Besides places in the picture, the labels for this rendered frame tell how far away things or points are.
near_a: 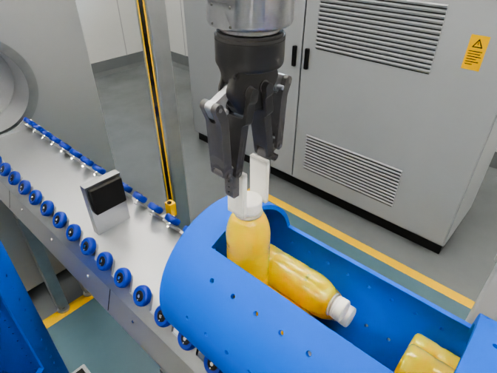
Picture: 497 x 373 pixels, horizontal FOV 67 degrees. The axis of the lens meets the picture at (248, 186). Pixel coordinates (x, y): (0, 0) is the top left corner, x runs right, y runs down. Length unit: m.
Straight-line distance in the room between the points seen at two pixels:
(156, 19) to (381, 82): 1.34
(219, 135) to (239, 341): 0.29
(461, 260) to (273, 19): 2.29
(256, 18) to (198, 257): 0.36
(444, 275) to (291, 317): 1.95
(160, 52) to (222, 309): 0.82
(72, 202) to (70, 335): 0.99
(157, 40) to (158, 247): 0.58
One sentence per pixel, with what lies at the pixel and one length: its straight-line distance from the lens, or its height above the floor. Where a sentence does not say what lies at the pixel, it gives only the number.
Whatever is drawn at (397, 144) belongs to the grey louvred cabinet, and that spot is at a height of 0.61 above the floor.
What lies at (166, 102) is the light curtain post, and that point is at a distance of 1.24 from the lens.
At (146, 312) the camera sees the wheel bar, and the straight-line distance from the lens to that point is 0.89.
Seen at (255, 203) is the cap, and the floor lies 1.31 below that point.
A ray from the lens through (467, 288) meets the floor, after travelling 2.41.
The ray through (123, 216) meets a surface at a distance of 1.11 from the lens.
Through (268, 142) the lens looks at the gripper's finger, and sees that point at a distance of 0.49.
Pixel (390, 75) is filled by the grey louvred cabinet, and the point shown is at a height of 0.97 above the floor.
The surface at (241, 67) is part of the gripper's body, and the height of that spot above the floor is 1.50.
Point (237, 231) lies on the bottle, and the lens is 0.53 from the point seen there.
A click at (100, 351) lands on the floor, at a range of 2.01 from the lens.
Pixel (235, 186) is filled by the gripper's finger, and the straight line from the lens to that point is 0.48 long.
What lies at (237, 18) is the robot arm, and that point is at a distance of 0.38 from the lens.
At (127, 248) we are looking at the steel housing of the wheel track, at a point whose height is 0.93.
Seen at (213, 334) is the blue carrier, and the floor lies 1.13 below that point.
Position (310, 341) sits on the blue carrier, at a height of 1.20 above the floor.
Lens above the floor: 1.62
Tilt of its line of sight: 35 degrees down
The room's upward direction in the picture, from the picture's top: straight up
